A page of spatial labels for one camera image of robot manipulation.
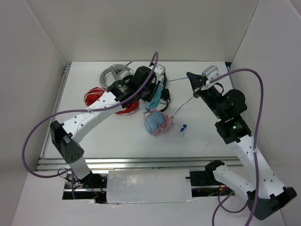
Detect black headphones lower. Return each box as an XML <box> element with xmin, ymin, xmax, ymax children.
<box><xmin>159</xmin><ymin>88</ymin><xmax>171</xmax><ymax>112</ymax></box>

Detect white grey headphones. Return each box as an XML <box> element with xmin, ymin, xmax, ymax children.
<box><xmin>99</xmin><ymin>60</ymin><xmax>134</xmax><ymax>90</ymax></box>

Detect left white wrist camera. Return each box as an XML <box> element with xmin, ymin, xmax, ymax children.
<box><xmin>149</xmin><ymin>63</ymin><xmax>166</xmax><ymax>83</ymax></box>

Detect white foil covered plate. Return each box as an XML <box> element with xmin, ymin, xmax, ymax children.
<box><xmin>106</xmin><ymin>169</ymin><xmax>192</xmax><ymax>204</ymax></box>

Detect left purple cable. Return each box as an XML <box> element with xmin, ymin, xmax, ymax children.
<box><xmin>21</xmin><ymin>51</ymin><xmax>159</xmax><ymax>178</ymax></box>

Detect black headphones upper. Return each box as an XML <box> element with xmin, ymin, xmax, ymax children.
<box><xmin>162</xmin><ymin>72</ymin><xmax>167</xmax><ymax>89</ymax></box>

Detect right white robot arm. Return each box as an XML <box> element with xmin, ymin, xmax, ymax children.
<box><xmin>186</xmin><ymin>70</ymin><xmax>297</xmax><ymax>220</ymax></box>

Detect red black headphones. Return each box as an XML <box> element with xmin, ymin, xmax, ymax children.
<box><xmin>116</xmin><ymin>101</ymin><xmax>139</xmax><ymax>115</ymax></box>

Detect blue pink cat headphones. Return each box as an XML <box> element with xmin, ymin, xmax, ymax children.
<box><xmin>143</xmin><ymin>109</ymin><xmax>174</xmax><ymax>137</ymax></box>

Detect blue headphone cable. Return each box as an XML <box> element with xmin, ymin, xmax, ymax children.
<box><xmin>163</xmin><ymin>75</ymin><xmax>200</xmax><ymax>139</ymax></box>

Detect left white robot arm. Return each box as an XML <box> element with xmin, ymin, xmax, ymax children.
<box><xmin>50</xmin><ymin>64</ymin><xmax>166</xmax><ymax>188</ymax></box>

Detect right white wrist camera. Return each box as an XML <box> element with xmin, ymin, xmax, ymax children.
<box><xmin>201</xmin><ymin>65</ymin><xmax>221</xmax><ymax>90</ymax></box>

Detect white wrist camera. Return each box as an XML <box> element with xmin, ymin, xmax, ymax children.
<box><xmin>201</xmin><ymin>65</ymin><xmax>221</xmax><ymax>90</ymax></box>
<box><xmin>149</xmin><ymin>63</ymin><xmax>166</xmax><ymax>83</ymax></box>

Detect folded red headphones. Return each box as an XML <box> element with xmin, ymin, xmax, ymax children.
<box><xmin>84</xmin><ymin>87</ymin><xmax>105</xmax><ymax>106</ymax></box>

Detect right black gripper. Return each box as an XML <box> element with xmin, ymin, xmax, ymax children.
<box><xmin>187</xmin><ymin>71</ymin><xmax>226</xmax><ymax>119</ymax></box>

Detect teal cat ear headphones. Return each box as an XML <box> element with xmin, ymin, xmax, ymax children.
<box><xmin>148</xmin><ymin>85</ymin><xmax>164</xmax><ymax>109</ymax></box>

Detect aluminium rail frame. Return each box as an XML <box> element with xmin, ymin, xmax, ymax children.
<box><xmin>35</xmin><ymin>157</ymin><xmax>236</xmax><ymax>189</ymax></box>

